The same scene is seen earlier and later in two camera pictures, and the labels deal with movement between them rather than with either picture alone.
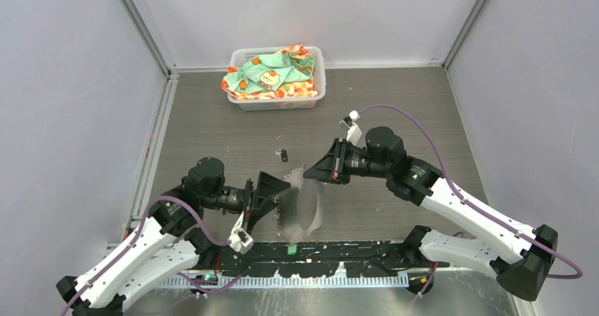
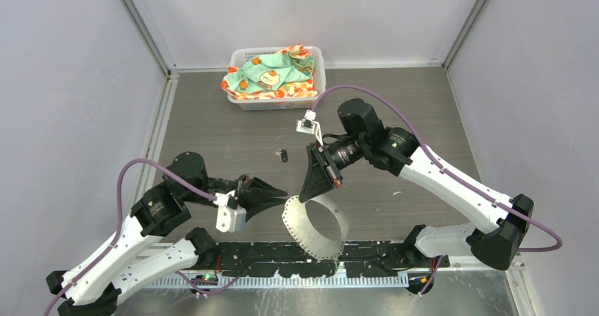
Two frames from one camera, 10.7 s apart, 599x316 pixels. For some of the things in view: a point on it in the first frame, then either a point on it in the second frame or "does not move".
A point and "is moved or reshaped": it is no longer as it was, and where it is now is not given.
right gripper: [331, 167] → [320, 177]
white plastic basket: [239, 54] does not move
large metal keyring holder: [299, 211] is moved or reshaped
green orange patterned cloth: [285, 73] does not move
